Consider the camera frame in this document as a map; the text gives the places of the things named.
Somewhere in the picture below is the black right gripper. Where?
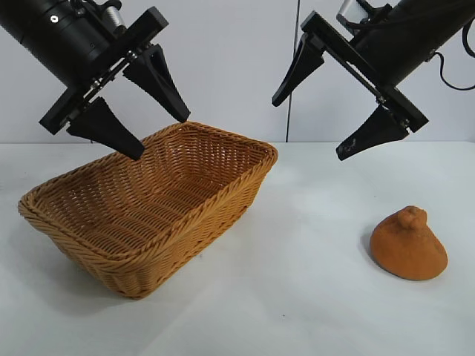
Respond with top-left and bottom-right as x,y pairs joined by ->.
270,10 -> 430,162

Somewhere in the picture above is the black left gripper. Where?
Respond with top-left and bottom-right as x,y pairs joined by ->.
39,7 -> 192,162

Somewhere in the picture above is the woven wicker basket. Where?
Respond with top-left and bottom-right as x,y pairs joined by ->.
18,120 -> 279,300

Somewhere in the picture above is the brown cone-shaped bread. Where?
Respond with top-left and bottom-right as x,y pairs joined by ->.
370,205 -> 449,282

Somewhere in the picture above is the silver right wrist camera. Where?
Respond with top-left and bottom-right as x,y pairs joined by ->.
335,0 -> 372,29

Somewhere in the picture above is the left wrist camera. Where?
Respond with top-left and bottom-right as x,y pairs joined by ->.
94,0 -> 129,31

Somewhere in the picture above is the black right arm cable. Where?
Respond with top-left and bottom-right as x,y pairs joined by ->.
460,24 -> 475,59
432,50 -> 475,91

